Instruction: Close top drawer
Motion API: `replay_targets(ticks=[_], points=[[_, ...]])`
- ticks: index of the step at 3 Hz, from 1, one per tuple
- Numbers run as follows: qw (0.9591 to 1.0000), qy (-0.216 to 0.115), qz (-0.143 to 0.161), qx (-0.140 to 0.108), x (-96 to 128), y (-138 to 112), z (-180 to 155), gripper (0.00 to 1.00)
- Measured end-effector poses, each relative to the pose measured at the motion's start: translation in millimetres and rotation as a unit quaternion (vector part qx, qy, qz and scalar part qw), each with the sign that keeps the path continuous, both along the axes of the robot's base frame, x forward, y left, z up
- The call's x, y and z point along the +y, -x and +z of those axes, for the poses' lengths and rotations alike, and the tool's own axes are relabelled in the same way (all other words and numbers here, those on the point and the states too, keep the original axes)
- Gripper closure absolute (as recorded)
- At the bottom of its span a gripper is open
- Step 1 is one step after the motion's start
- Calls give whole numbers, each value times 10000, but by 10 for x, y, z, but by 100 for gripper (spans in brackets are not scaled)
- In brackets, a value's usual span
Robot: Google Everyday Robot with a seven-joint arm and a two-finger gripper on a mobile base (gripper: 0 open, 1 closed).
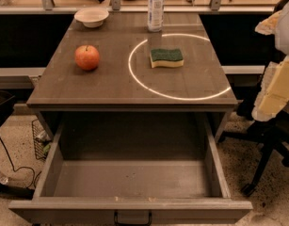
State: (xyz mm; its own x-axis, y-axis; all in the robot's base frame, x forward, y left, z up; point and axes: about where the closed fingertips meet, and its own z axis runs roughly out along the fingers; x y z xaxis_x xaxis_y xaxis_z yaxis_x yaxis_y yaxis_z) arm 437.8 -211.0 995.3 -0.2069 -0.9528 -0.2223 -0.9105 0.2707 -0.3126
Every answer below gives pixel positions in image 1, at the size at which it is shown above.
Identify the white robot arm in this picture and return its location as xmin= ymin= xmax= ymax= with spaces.
xmin=251 ymin=0 xmax=289 ymax=121

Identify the grey wooden top drawer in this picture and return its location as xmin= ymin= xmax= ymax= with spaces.
xmin=9 ymin=112 xmax=252 ymax=226

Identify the green yellow sponge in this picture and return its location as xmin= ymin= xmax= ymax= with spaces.
xmin=150 ymin=49 xmax=184 ymax=68

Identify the red apple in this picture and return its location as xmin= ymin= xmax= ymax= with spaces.
xmin=74 ymin=45 xmax=100 ymax=71

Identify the clear plastic water bottle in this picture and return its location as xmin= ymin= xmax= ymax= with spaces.
xmin=147 ymin=0 xmax=165 ymax=32

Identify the white bowl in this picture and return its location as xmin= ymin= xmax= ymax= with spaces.
xmin=74 ymin=8 xmax=109 ymax=28

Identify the black office chair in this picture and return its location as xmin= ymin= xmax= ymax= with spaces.
xmin=217 ymin=0 xmax=289 ymax=198

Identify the black object at left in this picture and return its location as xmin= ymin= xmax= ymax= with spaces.
xmin=0 ymin=90 xmax=16 ymax=127

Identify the wire mesh basket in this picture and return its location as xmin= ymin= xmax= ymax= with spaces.
xmin=31 ymin=120 xmax=52 ymax=161

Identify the black drawer handle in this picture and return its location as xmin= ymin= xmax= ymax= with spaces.
xmin=114 ymin=211 xmax=153 ymax=226

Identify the black cable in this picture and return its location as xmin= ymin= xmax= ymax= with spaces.
xmin=0 ymin=131 xmax=42 ymax=190

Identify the metal railing frame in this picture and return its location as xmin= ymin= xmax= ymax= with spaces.
xmin=0 ymin=0 xmax=278 ymax=14

